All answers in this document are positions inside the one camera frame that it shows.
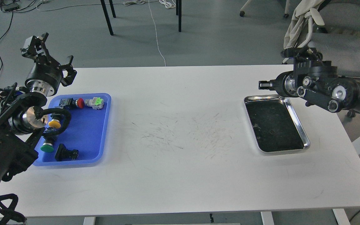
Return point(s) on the blue plastic tray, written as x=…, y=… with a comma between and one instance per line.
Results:
x=86, y=133

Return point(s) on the black table leg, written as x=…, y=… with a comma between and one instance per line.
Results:
x=106, y=15
x=179, y=14

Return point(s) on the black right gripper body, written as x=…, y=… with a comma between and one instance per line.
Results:
x=285, y=84

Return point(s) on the yellow push button switch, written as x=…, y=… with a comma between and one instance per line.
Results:
x=56, y=121

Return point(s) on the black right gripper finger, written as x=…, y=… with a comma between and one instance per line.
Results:
x=267, y=85

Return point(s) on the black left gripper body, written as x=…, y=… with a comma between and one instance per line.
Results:
x=44, y=79

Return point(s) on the black table leg left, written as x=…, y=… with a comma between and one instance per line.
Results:
x=106, y=15

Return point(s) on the black plug component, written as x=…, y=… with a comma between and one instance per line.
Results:
x=63, y=153

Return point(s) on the red push button switch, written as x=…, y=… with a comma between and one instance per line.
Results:
x=71, y=103

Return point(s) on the green push button switch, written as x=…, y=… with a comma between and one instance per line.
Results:
x=48, y=144

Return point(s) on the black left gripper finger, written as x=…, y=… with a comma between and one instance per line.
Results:
x=71, y=72
x=35, y=49

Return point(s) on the black table leg right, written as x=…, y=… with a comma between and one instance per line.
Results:
x=179, y=14

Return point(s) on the grey office chair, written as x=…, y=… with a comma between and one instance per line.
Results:
x=334, y=30

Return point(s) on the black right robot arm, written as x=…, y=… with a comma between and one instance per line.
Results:
x=316, y=81

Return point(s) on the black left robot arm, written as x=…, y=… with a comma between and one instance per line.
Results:
x=23, y=121

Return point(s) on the silver metal tray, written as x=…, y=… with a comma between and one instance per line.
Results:
x=275, y=124

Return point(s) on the beige jacket on chair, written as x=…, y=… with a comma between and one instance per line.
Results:
x=297, y=21

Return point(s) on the green grey connector switch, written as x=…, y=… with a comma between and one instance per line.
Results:
x=96, y=103

